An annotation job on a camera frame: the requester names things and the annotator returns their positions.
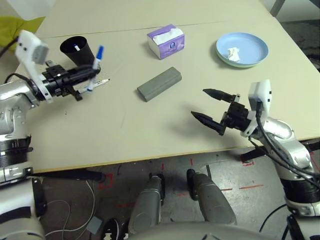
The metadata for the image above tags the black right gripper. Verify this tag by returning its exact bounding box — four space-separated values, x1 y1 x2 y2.
190 88 253 136

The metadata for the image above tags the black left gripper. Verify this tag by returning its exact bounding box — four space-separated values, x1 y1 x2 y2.
41 59 102 102

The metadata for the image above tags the white marker with black cap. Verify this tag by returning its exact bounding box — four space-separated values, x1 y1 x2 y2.
74 78 112 94

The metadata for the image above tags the white marker with blue cap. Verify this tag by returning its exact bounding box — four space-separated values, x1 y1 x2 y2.
86 45 105 93

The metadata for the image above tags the white tissue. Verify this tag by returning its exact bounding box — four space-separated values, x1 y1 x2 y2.
226 46 242 63

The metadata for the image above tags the grey glasses case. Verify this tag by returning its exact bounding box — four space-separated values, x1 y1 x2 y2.
136 66 183 103

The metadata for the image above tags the blue plate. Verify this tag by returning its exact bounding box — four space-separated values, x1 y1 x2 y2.
215 31 270 66

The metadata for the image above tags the black plastic cup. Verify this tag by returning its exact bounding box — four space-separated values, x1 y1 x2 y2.
59 35 102 73

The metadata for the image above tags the green plate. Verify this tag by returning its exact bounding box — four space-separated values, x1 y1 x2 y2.
216 53 269 70

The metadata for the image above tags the black table foot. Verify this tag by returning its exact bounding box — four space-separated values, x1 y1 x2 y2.
31 168 107 184
239 147 270 162

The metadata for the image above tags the purple tissue box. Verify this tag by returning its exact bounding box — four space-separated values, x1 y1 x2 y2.
146 24 186 61

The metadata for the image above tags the yellow-green chair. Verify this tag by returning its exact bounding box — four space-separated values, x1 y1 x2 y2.
0 16 46 53

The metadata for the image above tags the grey right robot leg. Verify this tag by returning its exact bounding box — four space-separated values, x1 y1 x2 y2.
186 169 237 226

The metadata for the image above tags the grey robot leg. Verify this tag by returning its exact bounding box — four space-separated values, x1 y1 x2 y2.
186 169 237 226
127 173 166 236

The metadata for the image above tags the grey left robot leg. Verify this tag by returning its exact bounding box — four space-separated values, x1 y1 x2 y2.
127 173 166 236

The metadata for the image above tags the grey robot torso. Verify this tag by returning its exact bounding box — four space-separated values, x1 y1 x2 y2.
124 221 278 240

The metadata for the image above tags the small grey floor box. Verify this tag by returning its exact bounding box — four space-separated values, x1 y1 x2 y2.
86 216 103 235

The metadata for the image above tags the black sneaker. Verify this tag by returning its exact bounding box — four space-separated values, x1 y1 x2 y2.
100 218 120 240
119 219 130 240

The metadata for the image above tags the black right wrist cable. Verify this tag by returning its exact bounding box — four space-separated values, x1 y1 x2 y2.
249 99 320 233

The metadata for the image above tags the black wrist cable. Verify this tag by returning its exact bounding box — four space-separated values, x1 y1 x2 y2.
0 34 32 85
249 99 320 233

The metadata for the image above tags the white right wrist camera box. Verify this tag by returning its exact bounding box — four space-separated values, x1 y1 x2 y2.
239 79 272 138

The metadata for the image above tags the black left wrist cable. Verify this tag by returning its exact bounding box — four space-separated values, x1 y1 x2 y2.
0 34 32 85

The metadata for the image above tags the white floor cable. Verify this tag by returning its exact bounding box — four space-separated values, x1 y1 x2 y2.
44 178 97 237

